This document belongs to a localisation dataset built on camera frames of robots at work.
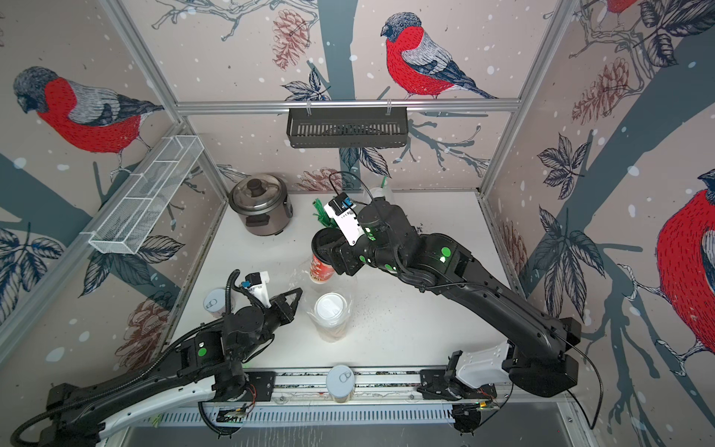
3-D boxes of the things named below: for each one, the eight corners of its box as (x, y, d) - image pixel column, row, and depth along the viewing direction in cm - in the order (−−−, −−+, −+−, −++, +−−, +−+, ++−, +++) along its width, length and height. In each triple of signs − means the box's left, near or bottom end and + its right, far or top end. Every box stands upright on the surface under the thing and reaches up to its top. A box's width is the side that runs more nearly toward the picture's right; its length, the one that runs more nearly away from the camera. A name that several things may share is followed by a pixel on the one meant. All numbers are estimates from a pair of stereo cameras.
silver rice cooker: (234, 227, 112) (212, 191, 96) (267, 199, 122) (252, 161, 106) (272, 250, 105) (255, 214, 89) (304, 217, 115) (293, 180, 99)
